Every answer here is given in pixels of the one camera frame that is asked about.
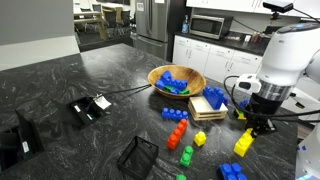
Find blue soap bottle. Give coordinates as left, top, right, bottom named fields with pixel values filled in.
left=181, top=15, right=189, bottom=34

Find orange long Lego brick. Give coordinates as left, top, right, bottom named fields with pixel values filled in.
left=167, top=119, right=188, bottom=150

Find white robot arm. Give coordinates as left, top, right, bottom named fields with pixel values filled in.
left=236, top=22, right=320, bottom=135

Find stainless steel refrigerator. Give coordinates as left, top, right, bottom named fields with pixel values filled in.
left=130, top=0, right=188, bottom=63

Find silver microwave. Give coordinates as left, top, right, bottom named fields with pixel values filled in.
left=189, top=14, right=233, bottom=40

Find wooden bowl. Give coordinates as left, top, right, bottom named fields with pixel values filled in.
left=148, top=65, right=206, bottom=99

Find small wooden pallet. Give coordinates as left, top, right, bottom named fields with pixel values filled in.
left=188, top=96, right=228, bottom=121

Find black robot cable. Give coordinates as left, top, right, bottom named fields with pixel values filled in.
left=223, top=75, right=320, bottom=123

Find green Lego brick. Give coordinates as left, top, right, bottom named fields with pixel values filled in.
left=180, top=146, right=194, bottom=167

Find black cable on table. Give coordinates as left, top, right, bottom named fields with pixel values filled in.
left=85, top=83, right=153, bottom=113

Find long yellow Lego brick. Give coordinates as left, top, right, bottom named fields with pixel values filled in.
left=234, top=128, right=254, bottom=157

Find flat blue Lego brick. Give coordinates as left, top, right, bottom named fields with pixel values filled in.
left=161, top=108, right=188, bottom=120

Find small yellow Lego brick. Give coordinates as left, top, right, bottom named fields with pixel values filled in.
left=194, top=131, right=206, bottom=146

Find blue Lego brick front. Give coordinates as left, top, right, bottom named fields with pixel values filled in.
left=217, top=163, right=247, bottom=180

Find blue Lego pile in bowl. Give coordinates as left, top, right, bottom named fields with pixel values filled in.
left=155, top=71, right=188, bottom=91

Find blue green yellow Lego stack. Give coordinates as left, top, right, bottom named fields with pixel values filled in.
left=234, top=99, right=249, bottom=120

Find black open box left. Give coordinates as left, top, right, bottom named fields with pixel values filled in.
left=0, top=110, right=44, bottom=173

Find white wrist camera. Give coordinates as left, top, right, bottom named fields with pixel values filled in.
left=236, top=74, right=262, bottom=93

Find green Lego in bowl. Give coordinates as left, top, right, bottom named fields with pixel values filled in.
left=163, top=86, right=190, bottom=95

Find black mesh basket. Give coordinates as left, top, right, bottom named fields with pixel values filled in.
left=117, top=136, right=159, bottom=180

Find white kitchen cabinets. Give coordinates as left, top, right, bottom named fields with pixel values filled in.
left=172, top=35, right=262, bottom=82

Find black overhead camera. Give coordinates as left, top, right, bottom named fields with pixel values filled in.
left=262, top=0, right=293, bottom=20

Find blue Lego on pallet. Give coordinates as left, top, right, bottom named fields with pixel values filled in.
left=202, top=86, right=228, bottom=110

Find wooden dining table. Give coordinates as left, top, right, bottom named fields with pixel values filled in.
left=74, top=11, right=107, bottom=41

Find black table outlet box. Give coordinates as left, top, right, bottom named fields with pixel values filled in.
left=53, top=97, right=107, bottom=130

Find small green Lego at edge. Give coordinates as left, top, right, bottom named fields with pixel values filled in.
left=176, top=175, right=186, bottom=180

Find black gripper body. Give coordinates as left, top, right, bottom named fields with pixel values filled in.
left=245, top=93, right=282, bottom=136

